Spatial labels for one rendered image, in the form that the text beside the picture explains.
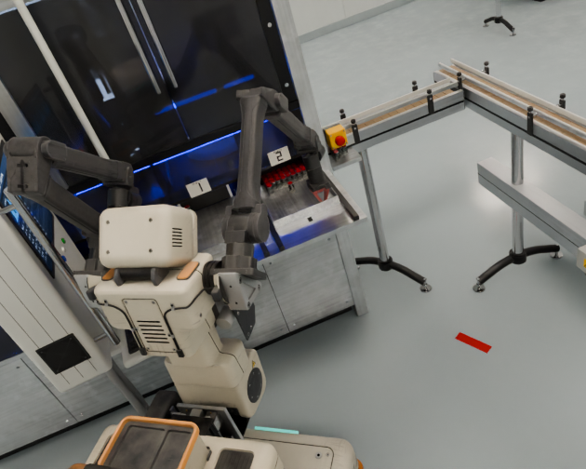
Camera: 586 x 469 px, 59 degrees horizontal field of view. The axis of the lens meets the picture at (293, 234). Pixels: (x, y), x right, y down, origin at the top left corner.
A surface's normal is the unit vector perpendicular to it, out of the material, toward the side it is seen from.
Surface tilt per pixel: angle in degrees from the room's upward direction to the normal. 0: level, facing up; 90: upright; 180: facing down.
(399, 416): 0
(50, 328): 90
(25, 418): 90
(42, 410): 90
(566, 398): 0
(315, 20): 90
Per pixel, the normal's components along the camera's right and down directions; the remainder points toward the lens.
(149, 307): -0.29, 0.53
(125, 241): -0.36, -0.04
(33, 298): 0.37, 0.48
